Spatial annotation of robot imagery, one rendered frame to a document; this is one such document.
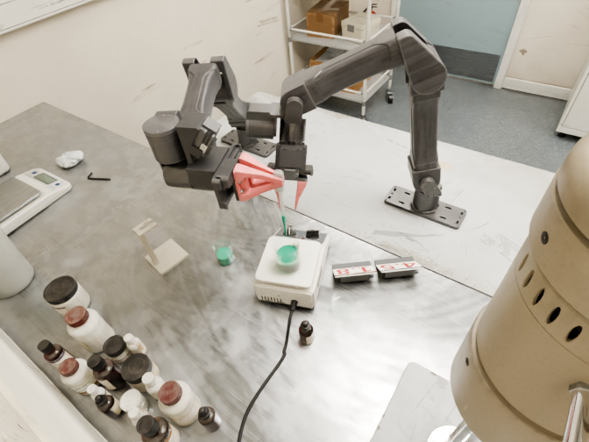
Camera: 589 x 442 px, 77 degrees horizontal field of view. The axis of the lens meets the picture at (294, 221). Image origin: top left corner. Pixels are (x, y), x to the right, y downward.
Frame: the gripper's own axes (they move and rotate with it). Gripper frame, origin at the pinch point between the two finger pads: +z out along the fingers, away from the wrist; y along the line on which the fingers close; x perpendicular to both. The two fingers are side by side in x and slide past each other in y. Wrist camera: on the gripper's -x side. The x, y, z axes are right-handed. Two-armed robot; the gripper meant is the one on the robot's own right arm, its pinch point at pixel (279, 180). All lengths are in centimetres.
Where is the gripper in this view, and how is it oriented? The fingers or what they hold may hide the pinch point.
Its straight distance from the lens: 61.2
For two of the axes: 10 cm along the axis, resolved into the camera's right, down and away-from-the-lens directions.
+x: 0.8, 6.9, 7.2
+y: 2.3, -7.2, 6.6
